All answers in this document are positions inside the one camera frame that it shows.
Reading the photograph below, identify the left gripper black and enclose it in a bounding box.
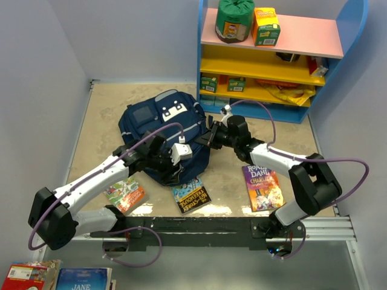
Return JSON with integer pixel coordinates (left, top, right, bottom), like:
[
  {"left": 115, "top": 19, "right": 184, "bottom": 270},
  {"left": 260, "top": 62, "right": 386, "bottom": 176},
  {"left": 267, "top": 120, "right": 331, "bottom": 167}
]
[{"left": 147, "top": 147, "right": 183, "bottom": 185}]

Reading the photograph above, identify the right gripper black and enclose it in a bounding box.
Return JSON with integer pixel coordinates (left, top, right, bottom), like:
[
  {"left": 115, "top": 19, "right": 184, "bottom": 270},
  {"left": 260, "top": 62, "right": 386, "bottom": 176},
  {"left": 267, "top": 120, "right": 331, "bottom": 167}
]
[{"left": 195, "top": 120, "right": 239, "bottom": 149}]

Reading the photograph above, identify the black 169-storey treehouse book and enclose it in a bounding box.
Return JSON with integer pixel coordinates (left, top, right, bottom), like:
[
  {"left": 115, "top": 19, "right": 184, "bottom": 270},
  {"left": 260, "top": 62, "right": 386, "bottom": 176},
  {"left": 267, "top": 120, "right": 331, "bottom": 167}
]
[{"left": 171, "top": 176, "right": 212, "bottom": 215}]

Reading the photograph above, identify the navy blue school backpack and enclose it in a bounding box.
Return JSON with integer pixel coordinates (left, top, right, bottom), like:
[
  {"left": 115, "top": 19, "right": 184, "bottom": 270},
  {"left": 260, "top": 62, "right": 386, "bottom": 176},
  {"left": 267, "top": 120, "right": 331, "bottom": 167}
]
[{"left": 118, "top": 89, "right": 210, "bottom": 186}]

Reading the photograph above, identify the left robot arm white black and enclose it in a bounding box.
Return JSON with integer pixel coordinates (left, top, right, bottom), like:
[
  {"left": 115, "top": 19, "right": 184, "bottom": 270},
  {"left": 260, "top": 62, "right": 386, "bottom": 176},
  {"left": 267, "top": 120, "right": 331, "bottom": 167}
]
[{"left": 28, "top": 132, "right": 192, "bottom": 250}]

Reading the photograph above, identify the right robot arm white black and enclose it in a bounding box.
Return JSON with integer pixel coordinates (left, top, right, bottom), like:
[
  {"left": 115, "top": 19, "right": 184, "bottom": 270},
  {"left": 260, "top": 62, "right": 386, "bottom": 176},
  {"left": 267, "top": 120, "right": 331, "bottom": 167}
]
[{"left": 195, "top": 115, "right": 342, "bottom": 237}]

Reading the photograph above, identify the yellow snack bag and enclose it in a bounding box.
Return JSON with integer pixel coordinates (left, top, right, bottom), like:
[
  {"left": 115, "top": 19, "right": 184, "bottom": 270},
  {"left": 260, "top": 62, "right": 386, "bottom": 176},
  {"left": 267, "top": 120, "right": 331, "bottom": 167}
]
[{"left": 255, "top": 79, "right": 316, "bottom": 106}]

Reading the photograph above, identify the orange 78-storey treehouse book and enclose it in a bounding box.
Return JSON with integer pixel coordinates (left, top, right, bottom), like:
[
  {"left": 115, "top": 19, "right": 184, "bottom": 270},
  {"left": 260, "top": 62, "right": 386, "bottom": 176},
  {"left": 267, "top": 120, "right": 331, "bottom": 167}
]
[{"left": 104, "top": 177, "right": 148, "bottom": 214}]

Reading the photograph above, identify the left small green box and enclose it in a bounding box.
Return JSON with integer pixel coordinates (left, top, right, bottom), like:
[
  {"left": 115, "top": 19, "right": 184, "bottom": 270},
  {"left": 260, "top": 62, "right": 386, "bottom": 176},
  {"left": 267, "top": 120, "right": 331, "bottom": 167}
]
[{"left": 200, "top": 73, "right": 218, "bottom": 92}]

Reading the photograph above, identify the small green box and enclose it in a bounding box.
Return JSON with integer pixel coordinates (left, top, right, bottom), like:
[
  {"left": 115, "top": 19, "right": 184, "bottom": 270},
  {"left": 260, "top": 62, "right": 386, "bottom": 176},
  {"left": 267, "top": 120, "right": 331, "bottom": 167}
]
[
  {"left": 227, "top": 77, "right": 246, "bottom": 92},
  {"left": 200, "top": 73, "right": 218, "bottom": 92}
]

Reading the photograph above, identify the right small green box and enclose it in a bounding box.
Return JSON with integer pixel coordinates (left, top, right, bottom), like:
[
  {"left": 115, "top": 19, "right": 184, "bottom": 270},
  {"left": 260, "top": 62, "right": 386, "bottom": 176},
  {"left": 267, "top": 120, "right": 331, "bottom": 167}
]
[{"left": 227, "top": 77, "right": 246, "bottom": 92}]

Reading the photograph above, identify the purple Roald Dahl book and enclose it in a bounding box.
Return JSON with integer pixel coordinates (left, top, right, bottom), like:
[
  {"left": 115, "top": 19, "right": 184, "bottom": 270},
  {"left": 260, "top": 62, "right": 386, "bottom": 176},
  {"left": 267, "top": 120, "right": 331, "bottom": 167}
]
[{"left": 242, "top": 165, "right": 285, "bottom": 212}]

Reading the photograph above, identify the colourful blue toy shelf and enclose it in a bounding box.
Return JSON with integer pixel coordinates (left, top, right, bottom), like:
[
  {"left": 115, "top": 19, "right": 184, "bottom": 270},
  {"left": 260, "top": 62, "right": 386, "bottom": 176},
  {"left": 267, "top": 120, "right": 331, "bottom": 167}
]
[{"left": 197, "top": 1, "right": 369, "bottom": 123}]

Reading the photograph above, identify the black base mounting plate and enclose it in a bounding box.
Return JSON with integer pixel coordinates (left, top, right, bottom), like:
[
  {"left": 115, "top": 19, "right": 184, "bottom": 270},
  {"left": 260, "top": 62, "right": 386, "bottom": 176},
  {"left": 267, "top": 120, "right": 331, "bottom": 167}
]
[{"left": 89, "top": 215, "right": 306, "bottom": 252}]

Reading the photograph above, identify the green wrapped tissue roll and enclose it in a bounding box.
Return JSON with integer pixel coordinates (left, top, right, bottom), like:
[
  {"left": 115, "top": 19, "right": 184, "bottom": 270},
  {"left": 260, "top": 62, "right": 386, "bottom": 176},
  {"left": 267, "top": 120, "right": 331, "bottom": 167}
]
[{"left": 215, "top": 0, "right": 255, "bottom": 44}]

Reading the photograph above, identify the orange green carton box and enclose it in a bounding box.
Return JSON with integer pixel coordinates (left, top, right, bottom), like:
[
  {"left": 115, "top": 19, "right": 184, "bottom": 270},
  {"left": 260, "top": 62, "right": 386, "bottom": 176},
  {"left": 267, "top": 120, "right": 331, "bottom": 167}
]
[{"left": 251, "top": 7, "right": 281, "bottom": 47}]

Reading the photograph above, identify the red white packet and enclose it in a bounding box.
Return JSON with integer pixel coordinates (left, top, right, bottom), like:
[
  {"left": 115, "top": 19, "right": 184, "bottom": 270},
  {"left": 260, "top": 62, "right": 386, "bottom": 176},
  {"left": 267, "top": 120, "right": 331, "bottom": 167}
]
[{"left": 307, "top": 56, "right": 329, "bottom": 77}]

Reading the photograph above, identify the blue Jane book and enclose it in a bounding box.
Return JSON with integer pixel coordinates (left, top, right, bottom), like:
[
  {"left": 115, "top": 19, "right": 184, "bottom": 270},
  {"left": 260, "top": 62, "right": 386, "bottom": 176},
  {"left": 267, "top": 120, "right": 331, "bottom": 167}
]
[{"left": 56, "top": 268, "right": 116, "bottom": 290}]

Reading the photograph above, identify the red book bottom left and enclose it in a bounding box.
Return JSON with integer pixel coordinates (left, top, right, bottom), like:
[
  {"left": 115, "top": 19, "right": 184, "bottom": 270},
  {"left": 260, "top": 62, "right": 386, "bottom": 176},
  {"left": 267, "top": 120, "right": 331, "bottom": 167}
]
[{"left": 1, "top": 260, "right": 62, "bottom": 290}]

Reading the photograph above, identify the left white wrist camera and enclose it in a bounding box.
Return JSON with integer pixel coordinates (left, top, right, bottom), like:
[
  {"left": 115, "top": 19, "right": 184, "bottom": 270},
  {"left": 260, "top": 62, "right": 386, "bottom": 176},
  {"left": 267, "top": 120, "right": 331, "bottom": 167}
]
[{"left": 171, "top": 143, "right": 193, "bottom": 166}]

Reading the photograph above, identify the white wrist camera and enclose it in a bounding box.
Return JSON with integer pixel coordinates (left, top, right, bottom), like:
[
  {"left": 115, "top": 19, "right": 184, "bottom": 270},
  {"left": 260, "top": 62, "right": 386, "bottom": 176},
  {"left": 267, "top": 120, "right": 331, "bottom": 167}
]
[
  {"left": 171, "top": 143, "right": 193, "bottom": 166},
  {"left": 221, "top": 105, "right": 233, "bottom": 126}
]

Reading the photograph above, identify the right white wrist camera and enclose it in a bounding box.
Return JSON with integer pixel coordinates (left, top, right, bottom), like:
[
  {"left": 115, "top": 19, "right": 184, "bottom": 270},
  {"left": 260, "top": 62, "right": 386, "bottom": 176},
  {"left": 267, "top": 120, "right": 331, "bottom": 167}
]
[{"left": 221, "top": 105, "right": 233, "bottom": 126}]

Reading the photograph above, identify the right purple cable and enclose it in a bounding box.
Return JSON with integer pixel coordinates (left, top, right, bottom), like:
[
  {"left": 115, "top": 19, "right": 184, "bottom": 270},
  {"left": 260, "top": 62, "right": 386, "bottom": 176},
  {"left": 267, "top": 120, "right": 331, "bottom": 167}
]
[{"left": 223, "top": 100, "right": 370, "bottom": 260}]

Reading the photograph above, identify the purple cable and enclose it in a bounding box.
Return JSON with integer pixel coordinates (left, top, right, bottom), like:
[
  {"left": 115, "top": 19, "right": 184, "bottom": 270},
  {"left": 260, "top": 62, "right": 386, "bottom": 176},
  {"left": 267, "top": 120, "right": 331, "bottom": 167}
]
[
  {"left": 223, "top": 100, "right": 370, "bottom": 260},
  {"left": 27, "top": 122, "right": 186, "bottom": 267}
]

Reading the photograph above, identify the aluminium rail frame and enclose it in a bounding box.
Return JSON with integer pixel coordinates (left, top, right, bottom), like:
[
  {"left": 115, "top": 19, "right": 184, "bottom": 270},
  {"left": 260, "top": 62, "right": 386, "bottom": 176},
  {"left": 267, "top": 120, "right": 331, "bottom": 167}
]
[{"left": 33, "top": 82, "right": 368, "bottom": 289}]

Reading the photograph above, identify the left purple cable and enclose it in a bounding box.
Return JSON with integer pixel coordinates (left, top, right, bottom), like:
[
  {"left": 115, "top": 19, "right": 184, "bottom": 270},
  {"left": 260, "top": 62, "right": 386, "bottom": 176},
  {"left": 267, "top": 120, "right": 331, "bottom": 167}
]
[{"left": 27, "top": 122, "right": 186, "bottom": 267}]

